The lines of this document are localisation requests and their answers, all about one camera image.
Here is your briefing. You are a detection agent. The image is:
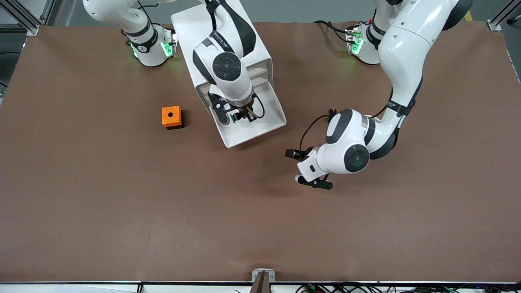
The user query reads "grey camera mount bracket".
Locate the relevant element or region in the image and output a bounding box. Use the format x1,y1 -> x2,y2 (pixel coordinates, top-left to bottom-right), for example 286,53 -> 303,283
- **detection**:
252,269 -> 276,293

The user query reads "orange box with hole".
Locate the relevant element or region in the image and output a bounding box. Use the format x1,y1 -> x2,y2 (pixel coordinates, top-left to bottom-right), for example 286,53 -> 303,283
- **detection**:
162,106 -> 184,130

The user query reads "aluminium frame post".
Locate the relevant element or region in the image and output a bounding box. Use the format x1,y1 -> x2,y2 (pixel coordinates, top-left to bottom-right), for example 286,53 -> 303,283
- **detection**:
0,0 -> 55,36
486,0 -> 521,32

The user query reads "black arm base cable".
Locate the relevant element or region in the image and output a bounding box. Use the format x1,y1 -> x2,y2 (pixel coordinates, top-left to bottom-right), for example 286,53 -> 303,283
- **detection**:
313,20 -> 351,43

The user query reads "table cover sheet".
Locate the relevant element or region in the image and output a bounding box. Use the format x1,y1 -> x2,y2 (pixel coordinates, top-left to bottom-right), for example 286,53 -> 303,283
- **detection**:
0,21 -> 521,282

